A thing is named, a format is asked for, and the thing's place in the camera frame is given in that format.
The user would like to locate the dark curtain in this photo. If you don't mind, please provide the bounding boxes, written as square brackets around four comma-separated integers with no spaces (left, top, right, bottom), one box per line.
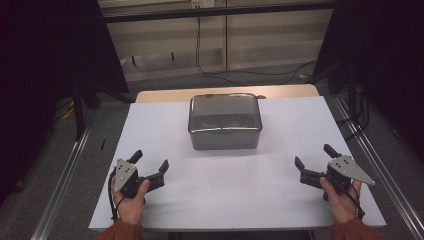
[0,0,130,204]
[312,0,424,164]

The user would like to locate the black metal stand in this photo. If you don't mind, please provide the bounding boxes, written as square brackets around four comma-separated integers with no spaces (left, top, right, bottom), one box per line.
[71,78,101,141]

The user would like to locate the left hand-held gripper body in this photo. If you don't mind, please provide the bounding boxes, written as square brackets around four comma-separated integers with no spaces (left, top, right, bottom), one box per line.
[109,158,166,199]

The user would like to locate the person's left hand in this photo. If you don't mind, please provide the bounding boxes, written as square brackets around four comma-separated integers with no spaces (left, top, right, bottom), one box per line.
[111,176,151,226]

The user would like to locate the wooden table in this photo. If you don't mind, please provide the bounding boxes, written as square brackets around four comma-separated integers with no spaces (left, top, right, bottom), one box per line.
[135,83,321,104]

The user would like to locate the grey translucent box lid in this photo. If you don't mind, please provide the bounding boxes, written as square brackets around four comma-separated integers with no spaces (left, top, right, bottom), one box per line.
[187,92,264,135]

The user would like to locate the white wall socket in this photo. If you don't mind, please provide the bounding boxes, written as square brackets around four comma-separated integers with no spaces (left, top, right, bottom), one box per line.
[190,0,216,10]

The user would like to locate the white board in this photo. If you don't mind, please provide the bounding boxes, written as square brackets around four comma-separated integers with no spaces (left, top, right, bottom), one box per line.
[88,96,387,231]

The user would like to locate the black horizontal bar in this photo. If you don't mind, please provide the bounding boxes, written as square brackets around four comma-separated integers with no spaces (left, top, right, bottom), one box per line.
[102,1,336,24]

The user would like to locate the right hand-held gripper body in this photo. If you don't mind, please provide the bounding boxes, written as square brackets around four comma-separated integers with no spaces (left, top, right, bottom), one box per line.
[299,155,376,201]

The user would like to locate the left hand-held gripper cable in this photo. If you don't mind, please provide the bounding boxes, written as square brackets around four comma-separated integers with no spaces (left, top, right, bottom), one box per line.
[107,168,126,223]

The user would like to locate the hand-held gripper cable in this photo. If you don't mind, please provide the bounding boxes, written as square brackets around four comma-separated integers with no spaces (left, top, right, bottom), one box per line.
[341,181,366,221]
[107,168,126,223]

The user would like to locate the metal floor rail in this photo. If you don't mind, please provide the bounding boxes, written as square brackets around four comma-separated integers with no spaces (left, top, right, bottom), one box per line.
[30,125,94,240]
[332,94,424,240]

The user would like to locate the person's right hand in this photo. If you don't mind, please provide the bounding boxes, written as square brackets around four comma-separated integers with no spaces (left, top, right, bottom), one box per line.
[319,176,363,225]

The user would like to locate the black hanging cable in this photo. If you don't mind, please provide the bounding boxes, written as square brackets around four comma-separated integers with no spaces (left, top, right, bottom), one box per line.
[194,16,318,86]

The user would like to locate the black floor cables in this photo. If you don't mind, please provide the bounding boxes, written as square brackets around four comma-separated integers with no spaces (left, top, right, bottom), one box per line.
[334,84,371,143]

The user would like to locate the light wooden shelf unit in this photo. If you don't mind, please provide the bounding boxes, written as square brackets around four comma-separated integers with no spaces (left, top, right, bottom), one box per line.
[106,9,334,83]

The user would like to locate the right hand-held gripper cable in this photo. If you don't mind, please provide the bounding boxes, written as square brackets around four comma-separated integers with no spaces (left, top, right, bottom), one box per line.
[341,181,366,221]

